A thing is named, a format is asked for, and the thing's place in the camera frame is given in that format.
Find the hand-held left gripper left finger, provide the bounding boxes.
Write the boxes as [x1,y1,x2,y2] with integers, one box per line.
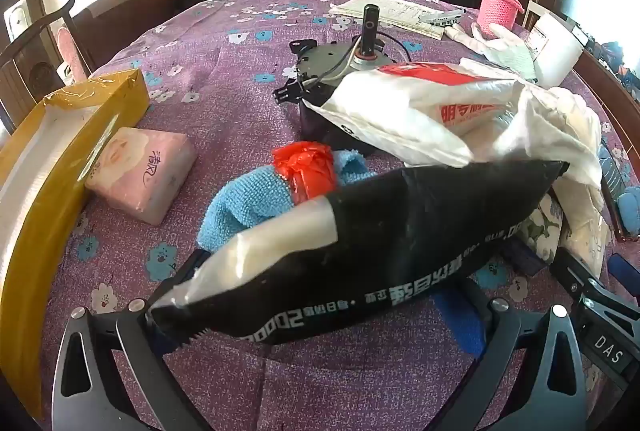
[52,248,216,431]

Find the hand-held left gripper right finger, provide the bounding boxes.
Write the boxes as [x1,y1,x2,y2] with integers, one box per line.
[435,281,588,431]

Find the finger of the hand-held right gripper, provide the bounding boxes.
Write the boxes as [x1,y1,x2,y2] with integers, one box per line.
[549,247,608,307]

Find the green floral tissue pack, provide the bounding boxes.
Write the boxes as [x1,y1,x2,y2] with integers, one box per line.
[515,196,566,262]

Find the black and white snack packet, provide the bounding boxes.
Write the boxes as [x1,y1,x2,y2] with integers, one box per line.
[145,160,571,346]

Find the plain white plastic bag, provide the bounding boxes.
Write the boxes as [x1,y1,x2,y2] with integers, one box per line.
[510,86,608,272]

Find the blue towel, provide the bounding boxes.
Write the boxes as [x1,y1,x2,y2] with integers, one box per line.
[196,150,373,252]

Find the pink tissue pack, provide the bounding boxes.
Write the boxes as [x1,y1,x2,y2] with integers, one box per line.
[84,127,198,227]

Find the yellow cardboard box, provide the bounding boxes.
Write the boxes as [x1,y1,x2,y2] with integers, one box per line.
[0,68,151,422]

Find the small red plastic bag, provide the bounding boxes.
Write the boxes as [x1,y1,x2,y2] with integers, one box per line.
[271,141,341,204]

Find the white red printed plastic bag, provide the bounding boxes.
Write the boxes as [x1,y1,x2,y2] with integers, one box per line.
[307,64,531,169]

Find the white glove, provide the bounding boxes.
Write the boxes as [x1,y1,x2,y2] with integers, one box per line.
[442,22,538,84]

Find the purple floral tablecloth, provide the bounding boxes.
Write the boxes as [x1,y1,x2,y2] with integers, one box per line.
[42,0,631,431]

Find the black electric motor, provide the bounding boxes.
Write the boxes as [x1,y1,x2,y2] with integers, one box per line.
[272,4,416,157]

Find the white paper sheets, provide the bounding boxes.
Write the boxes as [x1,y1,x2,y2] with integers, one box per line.
[328,0,468,41]

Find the dark wooden chair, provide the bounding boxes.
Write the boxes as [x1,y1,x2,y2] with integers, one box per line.
[0,0,96,137]

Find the brown armchair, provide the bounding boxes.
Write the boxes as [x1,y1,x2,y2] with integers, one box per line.
[72,0,183,62]

